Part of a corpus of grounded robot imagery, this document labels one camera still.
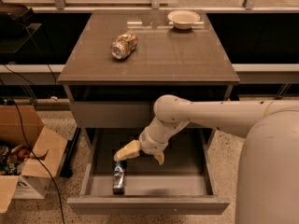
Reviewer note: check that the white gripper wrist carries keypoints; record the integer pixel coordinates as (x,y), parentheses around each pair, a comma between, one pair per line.
(150,145)

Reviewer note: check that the blue silver redbull can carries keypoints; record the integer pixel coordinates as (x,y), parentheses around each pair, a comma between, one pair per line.
(119,177)

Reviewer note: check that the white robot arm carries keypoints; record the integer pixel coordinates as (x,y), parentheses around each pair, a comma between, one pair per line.
(268,174)

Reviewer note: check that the open grey middle drawer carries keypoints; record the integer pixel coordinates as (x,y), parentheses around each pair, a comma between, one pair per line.
(182,185)

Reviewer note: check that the closed grey top drawer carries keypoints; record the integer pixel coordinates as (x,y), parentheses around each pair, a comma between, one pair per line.
(112,114)

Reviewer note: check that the grey drawer cabinet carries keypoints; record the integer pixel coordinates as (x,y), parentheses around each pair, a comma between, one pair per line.
(191,64)

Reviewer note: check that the crumpled snack can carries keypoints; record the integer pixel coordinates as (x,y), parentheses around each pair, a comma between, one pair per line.
(124,45)

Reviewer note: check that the open cardboard box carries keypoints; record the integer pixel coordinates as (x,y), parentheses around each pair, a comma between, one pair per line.
(30,154)

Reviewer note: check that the red apple in box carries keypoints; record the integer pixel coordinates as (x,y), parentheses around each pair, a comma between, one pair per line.
(23,154)

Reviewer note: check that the white paper bowl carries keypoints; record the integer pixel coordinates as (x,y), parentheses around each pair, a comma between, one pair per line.
(183,19)

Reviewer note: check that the black device on shelf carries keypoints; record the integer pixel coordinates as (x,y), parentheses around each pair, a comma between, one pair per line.
(14,18)

